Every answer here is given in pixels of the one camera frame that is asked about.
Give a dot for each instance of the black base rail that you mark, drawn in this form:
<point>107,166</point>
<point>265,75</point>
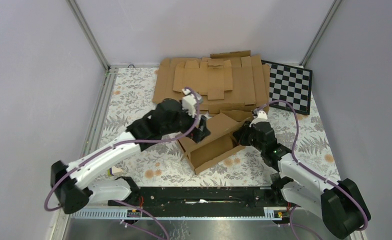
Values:
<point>236,202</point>

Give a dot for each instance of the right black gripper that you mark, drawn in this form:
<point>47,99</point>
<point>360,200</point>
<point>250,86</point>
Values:
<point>240,135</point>

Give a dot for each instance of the yellow green small object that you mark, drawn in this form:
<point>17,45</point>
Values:
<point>115,171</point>

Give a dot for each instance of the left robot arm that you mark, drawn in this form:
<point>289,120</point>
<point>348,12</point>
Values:
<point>73,183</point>

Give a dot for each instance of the black white checkerboard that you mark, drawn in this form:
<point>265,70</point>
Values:
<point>291,84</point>

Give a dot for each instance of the brown cardboard box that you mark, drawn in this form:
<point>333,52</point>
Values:
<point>219,145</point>

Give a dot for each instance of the stack of flat cardboard blanks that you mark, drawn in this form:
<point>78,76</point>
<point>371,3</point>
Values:
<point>226,81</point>

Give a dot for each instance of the floral table mat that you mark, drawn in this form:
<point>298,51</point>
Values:
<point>163,165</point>

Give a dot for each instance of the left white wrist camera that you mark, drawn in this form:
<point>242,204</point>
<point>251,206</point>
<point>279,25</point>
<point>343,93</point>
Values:
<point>191,101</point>

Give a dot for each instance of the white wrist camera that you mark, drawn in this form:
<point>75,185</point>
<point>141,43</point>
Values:
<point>191,101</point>
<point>259,115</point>

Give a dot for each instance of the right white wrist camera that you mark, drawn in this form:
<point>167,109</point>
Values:
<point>259,115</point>

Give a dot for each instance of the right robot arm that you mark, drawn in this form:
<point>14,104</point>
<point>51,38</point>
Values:
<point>338,203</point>

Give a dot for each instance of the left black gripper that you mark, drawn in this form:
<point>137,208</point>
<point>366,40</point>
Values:
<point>199,133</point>

